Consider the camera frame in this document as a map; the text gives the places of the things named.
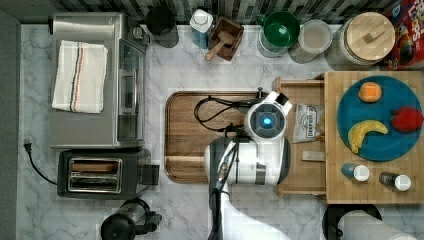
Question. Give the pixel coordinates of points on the wooden drawer with black handle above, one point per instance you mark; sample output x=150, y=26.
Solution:
x=305, y=177

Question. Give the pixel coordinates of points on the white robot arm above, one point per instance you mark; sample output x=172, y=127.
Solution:
x=258, y=156

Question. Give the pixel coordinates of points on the bagged snack in drawer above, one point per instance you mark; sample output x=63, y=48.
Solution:
x=309, y=123

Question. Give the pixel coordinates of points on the small wooden block in drawer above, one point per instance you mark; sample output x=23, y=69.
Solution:
x=313, y=156

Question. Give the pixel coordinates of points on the wooden cutting board tray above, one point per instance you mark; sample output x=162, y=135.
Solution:
x=186, y=139

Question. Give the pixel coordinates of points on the wooden utensil holder box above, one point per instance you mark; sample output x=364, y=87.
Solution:
x=225, y=24

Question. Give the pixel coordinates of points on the wooden spoon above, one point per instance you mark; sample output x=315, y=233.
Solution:
x=225, y=38

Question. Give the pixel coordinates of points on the stainless toaster oven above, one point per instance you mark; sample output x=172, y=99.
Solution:
x=121, y=123

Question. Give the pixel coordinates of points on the light blue glass cup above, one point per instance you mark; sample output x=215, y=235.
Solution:
x=267, y=49

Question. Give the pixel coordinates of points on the blue bottle with white cap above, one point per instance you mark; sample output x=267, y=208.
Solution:
x=201, y=23

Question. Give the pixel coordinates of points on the black cup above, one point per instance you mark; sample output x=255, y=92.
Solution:
x=161, y=23

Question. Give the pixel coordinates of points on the green cup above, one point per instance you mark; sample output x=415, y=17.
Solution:
x=280, y=29

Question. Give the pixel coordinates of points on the black toaster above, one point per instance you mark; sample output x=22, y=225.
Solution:
x=134, y=174

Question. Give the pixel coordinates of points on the glass jar with white lid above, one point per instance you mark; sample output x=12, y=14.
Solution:
x=314, y=38

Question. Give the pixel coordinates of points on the white striped towel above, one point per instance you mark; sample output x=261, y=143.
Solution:
x=80, y=77

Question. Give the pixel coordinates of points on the wooden toast slice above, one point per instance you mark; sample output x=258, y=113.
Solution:
x=94, y=167

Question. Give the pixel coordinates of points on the yellow banana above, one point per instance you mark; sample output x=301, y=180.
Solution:
x=358, y=132

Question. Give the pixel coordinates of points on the black paper towel holder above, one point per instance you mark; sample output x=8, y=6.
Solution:
x=335, y=212

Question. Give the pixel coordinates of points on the blue shaker with white cap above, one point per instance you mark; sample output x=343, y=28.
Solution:
x=355, y=171

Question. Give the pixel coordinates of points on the orange fruit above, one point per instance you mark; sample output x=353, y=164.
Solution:
x=370, y=92

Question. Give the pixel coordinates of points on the teal plate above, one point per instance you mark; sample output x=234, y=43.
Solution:
x=351, y=110

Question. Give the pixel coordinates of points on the large jar with wooden lid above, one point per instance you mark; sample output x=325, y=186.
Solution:
x=361, y=42

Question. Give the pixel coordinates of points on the white paper towel roll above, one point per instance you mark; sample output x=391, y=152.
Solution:
x=359, y=225

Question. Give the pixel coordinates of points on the red apple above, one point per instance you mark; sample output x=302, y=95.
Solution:
x=406, y=119

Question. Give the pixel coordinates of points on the grey shaker with white cap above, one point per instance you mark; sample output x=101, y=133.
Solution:
x=399, y=181

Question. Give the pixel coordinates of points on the red cereal box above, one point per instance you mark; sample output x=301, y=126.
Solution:
x=407, y=18

